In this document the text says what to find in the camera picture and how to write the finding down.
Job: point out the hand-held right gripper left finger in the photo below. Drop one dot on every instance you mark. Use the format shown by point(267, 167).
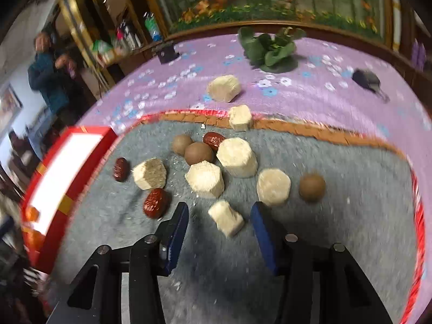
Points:
point(179, 233)

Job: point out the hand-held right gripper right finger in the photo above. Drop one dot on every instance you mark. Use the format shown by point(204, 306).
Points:
point(265, 236)

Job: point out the red dried date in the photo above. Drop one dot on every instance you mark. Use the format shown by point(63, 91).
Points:
point(214, 140)
point(120, 169)
point(156, 203)

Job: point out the brown longan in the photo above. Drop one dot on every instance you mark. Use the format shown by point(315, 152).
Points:
point(199, 154)
point(312, 187)
point(180, 143)

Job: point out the large cream hexagonal cake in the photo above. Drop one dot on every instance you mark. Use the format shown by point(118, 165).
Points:
point(237, 157)

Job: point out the red shallow cardboard box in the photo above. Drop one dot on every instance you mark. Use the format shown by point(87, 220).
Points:
point(67, 168)

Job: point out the grey felt mat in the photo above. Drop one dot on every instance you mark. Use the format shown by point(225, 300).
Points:
point(354, 209)

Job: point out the black cylinder object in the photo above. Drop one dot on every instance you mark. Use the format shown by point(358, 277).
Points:
point(166, 55)

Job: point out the green leafy vegetable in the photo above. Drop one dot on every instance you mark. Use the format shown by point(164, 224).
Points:
point(270, 54)

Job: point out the dark grey pouch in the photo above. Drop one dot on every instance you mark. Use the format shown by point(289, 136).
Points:
point(366, 78)

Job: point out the green plastic bag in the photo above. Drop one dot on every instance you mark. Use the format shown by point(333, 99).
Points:
point(101, 50)

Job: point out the clear plastic bottle green label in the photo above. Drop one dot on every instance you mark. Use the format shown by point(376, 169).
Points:
point(152, 28)

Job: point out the framed wall painting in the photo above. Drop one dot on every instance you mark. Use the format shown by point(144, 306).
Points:
point(8, 104)

